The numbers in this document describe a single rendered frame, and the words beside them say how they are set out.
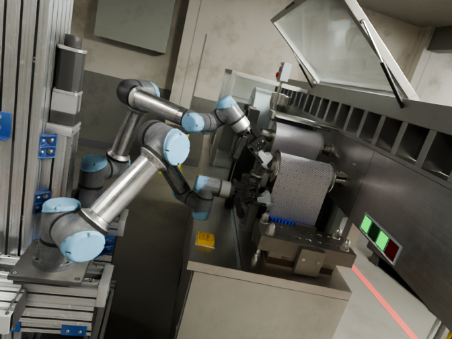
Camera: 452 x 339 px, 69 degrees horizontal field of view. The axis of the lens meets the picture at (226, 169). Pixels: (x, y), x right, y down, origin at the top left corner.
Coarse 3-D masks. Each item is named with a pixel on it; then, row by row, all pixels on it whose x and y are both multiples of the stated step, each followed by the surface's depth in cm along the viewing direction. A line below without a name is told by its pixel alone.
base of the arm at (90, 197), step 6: (78, 186) 156; (84, 186) 154; (102, 186) 160; (78, 192) 156; (84, 192) 155; (90, 192) 155; (96, 192) 157; (102, 192) 161; (78, 198) 155; (84, 198) 155; (90, 198) 155; (96, 198) 158; (84, 204) 155; (90, 204) 156
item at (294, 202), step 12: (276, 180) 141; (276, 192) 142; (288, 192) 142; (300, 192) 143; (312, 192) 143; (324, 192) 143; (276, 204) 144; (288, 204) 144; (300, 204) 144; (312, 204) 145; (276, 216) 146; (288, 216) 146; (300, 216) 146; (312, 216) 146
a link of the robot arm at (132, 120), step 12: (144, 84) 148; (132, 108) 152; (132, 120) 155; (120, 132) 159; (132, 132) 159; (120, 144) 160; (132, 144) 164; (108, 156) 163; (120, 156) 163; (120, 168) 166
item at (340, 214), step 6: (324, 198) 165; (330, 198) 158; (330, 204) 157; (336, 210) 149; (330, 216) 154; (336, 216) 149; (342, 216) 149; (330, 222) 152; (336, 222) 150; (324, 228) 157; (330, 228) 151; (336, 228) 151
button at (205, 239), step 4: (200, 232) 139; (200, 236) 135; (204, 236) 136; (208, 236) 137; (212, 236) 138; (200, 240) 133; (204, 240) 133; (208, 240) 134; (212, 240) 135; (200, 244) 134; (204, 244) 134; (208, 244) 134; (212, 244) 134
